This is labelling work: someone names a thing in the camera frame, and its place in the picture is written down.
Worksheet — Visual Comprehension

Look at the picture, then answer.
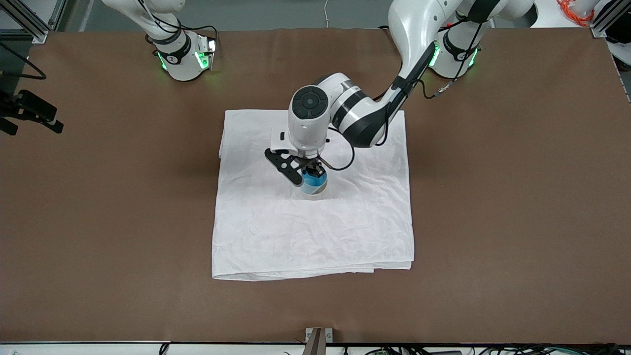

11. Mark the blue cup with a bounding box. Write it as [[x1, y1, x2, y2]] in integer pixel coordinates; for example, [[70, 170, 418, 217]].
[[301, 168, 328, 196]]

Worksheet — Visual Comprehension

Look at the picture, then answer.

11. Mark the white cloth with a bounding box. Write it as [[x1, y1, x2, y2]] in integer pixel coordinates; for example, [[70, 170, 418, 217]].
[[211, 109, 415, 282]]

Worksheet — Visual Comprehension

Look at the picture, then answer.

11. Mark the brown table cover sheet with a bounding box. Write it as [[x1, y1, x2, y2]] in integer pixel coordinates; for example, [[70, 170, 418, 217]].
[[0, 27, 631, 344]]

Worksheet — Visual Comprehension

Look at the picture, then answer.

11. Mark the aluminium frame profile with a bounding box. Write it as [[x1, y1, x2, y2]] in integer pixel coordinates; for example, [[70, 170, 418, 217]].
[[0, 0, 68, 45], [591, 0, 631, 39]]

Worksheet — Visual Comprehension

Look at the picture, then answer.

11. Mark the black base cable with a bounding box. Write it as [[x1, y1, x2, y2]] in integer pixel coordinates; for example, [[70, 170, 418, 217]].
[[136, 0, 219, 45]]

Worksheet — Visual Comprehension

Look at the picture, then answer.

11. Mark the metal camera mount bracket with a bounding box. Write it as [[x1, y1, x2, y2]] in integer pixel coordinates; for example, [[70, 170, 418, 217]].
[[305, 327, 334, 355]]

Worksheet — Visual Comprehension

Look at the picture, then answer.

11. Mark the cable bundle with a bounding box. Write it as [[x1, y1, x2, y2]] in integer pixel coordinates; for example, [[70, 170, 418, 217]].
[[345, 344, 631, 355]]

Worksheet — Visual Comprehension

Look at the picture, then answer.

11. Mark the orange cable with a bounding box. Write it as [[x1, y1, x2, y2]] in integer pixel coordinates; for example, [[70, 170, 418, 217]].
[[557, 0, 596, 28]]

